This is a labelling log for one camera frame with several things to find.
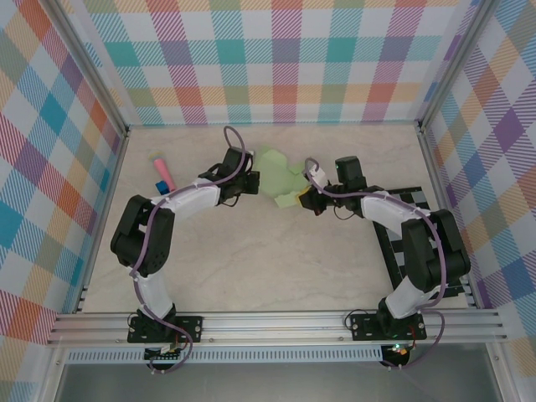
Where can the light green paper box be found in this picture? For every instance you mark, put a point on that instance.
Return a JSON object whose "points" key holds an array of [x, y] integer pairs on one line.
{"points": [[276, 176]]}

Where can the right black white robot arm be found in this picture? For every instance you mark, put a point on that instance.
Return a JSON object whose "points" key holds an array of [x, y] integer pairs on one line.
{"points": [[435, 251]]}

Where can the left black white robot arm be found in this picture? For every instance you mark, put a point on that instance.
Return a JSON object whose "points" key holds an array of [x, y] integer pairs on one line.
{"points": [[142, 247]]}

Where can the black white checkerboard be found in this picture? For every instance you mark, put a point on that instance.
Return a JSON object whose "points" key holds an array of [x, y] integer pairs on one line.
{"points": [[412, 197]]}

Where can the blue cube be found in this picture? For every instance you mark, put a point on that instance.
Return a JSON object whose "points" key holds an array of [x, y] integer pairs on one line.
{"points": [[164, 187]]}

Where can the pink cylinder toy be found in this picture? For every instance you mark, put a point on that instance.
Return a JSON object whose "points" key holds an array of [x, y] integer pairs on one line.
{"points": [[161, 167]]}

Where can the grey metal panel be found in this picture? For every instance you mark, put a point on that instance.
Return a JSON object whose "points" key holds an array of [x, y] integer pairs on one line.
{"points": [[272, 383]]}

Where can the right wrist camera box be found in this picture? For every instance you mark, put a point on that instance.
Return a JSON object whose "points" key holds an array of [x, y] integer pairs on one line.
{"points": [[318, 173]]}

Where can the aluminium side rail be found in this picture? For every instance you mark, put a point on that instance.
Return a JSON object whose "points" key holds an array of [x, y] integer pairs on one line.
{"points": [[111, 184], [435, 176]]}

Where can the wide aluminium base rail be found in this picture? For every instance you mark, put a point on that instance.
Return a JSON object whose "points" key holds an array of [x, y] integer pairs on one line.
{"points": [[272, 328]]}

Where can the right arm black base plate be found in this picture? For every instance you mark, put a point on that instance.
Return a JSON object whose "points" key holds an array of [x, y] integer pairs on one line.
{"points": [[364, 326]]}

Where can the aluminium frame post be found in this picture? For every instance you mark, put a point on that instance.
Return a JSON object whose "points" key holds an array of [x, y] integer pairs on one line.
{"points": [[456, 67], [90, 71]]}

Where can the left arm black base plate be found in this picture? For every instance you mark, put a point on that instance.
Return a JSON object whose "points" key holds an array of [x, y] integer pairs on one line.
{"points": [[192, 326]]}

